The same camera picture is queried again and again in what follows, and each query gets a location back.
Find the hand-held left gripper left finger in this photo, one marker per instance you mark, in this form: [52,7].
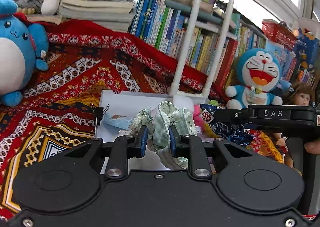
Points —
[143,142]

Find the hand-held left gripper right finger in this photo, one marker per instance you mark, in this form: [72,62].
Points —
[172,143]

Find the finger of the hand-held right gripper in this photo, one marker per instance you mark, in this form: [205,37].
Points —
[232,115]

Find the dark blue patterned cloth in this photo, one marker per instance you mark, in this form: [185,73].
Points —
[225,132]

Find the green floral cloth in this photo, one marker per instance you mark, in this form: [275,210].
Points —
[175,122]

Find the small light green cloth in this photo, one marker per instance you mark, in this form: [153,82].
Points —
[141,119]

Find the blue face mask pack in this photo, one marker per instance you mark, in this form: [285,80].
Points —
[117,120]

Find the pink strawberry plush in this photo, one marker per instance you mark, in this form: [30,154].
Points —
[197,114]

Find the white storage box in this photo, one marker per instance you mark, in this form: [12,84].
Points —
[115,99]

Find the person's right hand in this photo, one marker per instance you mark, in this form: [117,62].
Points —
[312,147]

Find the brown haired doll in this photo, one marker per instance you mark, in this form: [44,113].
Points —
[300,94]

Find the leaning thin books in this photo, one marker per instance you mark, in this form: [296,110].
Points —
[306,75]

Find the blue cat plush toy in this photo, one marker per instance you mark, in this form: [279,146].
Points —
[258,74]

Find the black binder clip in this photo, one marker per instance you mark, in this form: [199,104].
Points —
[100,113]

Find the blue cardboard box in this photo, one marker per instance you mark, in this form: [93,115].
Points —
[306,44]

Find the red plastic basket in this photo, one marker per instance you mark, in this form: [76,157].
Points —
[277,30]

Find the red patterned blanket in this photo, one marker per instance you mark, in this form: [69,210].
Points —
[82,72]

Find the row of colourful books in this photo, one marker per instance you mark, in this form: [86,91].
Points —
[175,29]

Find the stack of lying books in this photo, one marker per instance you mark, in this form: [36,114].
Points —
[97,4]

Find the round blue plush toy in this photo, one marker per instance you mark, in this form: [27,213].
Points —
[15,52]

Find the white shelf frame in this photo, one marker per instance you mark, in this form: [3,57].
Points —
[192,29]

